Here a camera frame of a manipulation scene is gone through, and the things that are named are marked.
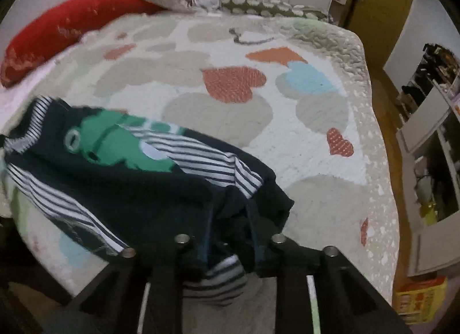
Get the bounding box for heart patterned quilt bedspread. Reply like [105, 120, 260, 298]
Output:
[1, 13, 399, 299]

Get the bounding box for yellow toy box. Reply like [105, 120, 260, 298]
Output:
[395, 276, 448, 325]

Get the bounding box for brown wooden door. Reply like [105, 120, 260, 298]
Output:
[345, 0, 413, 68]

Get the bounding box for white shelf unit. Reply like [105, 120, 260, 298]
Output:
[396, 43, 459, 276]

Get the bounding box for long red happy pillow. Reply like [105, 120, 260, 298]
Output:
[1, 0, 163, 89]

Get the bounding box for navy striped child pants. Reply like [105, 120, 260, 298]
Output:
[1, 96, 294, 306]

